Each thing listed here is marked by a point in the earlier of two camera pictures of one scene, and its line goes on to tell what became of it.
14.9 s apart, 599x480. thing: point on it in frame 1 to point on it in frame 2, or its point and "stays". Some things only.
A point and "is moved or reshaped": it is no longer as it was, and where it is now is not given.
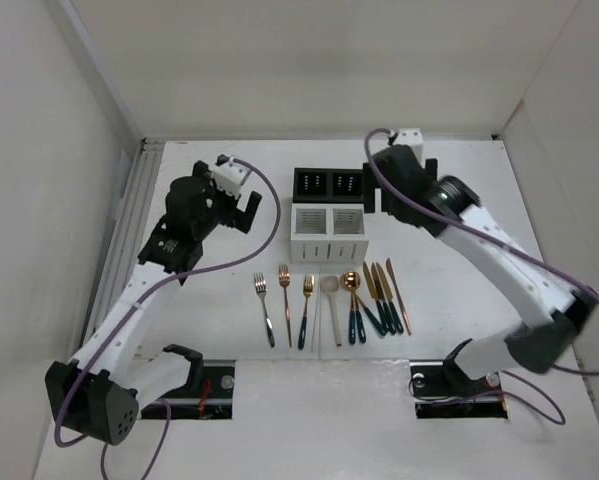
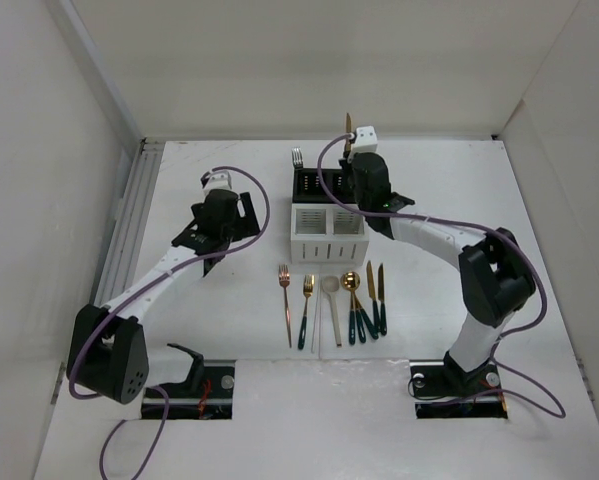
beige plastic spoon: x=329 y=285 stays
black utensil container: x=328 y=185 stays
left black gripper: x=234 y=216 to x=245 y=225
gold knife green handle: x=374 y=295 to x=347 y=148
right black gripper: x=369 y=193 to x=347 y=168
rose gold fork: x=284 y=279 stays
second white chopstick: x=319 y=316 stays
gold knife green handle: x=390 y=298 is moved or reshaped
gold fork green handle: x=308 y=289 stays
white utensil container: x=328 y=233 stays
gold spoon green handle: x=350 y=281 stays
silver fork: x=261 y=288 to x=297 y=155
